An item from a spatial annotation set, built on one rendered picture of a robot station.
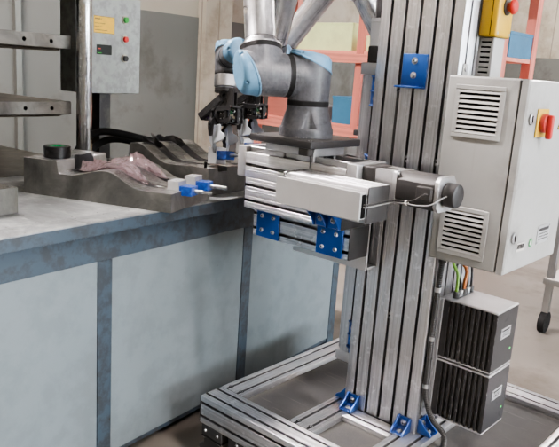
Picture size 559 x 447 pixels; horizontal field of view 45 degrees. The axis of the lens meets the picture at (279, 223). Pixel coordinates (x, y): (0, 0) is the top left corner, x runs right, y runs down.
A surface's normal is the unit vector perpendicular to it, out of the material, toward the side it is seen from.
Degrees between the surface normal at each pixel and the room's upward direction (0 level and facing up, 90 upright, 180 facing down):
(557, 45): 90
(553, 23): 90
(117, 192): 90
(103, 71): 90
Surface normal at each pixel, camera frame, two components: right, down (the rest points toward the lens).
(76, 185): -0.32, 0.19
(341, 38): -0.67, 0.12
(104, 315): 0.81, 0.18
